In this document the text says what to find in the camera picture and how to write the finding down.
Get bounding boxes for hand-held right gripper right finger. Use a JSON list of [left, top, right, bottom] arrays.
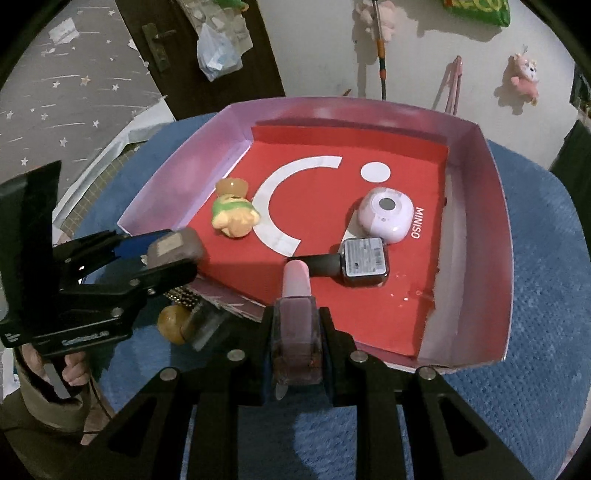
[[321, 305, 525, 480]]

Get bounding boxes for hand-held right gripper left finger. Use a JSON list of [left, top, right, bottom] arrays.
[[81, 305, 274, 480]]

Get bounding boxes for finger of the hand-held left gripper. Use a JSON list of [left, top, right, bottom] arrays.
[[59, 257, 200, 306], [55, 230, 160, 278]]

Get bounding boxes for silver studded bracelet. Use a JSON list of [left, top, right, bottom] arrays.
[[164, 285, 201, 309]]

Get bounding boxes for grey brown plastic case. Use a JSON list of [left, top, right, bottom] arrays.
[[147, 228, 206, 273]]

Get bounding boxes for pink cap nail polish bottle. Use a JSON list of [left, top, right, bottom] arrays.
[[268, 260, 324, 400]]

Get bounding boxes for clear plastic box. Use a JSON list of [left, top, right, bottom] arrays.
[[182, 302, 227, 354]]

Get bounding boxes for green and orange toy figurine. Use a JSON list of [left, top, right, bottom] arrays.
[[211, 178, 258, 239]]

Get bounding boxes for black cap nail polish bottle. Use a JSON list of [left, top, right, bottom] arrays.
[[293, 237, 391, 288]]

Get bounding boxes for pink rounded mini camera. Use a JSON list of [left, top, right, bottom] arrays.
[[358, 187, 413, 245]]

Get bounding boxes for pink cardboard box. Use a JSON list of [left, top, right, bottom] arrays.
[[116, 95, 514, 374]]

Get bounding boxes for person's left forearm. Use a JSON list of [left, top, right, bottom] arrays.
[[0, 388, 100, 444]]

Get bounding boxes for person's left hand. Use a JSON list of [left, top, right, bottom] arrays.
[[16, 344, 90, 407]]

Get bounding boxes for red printed paper sheet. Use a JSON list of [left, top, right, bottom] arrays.
[[196, 122, 451, 358]]

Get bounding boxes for grey star print sheet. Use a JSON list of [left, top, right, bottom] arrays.
[[0, 0, 171, 185]]

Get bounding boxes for translucent plastic bag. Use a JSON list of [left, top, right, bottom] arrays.
[[196, 23, 243, 83]]

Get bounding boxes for dark wooden door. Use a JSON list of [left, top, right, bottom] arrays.
[[117, 0, 284, 123]]

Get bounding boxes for pale hanging organizer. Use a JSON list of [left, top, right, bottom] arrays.
[[178, 0, 254, 51]]

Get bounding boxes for pale pink plush toy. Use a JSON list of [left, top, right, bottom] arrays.
[[355, 0, 398, 40]]

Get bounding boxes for pink pig plush toy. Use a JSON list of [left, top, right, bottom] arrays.
[[509, 53, 541, 104]]

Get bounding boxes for green tote bag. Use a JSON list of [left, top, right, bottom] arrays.
[[443, 0, 511, 26]]

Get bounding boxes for metal door handle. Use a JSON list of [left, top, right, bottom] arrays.
[[142, 23, 176, 72]]

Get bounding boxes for mop handle with orange tip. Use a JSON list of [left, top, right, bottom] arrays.
[[372, 0, 389, 100]]

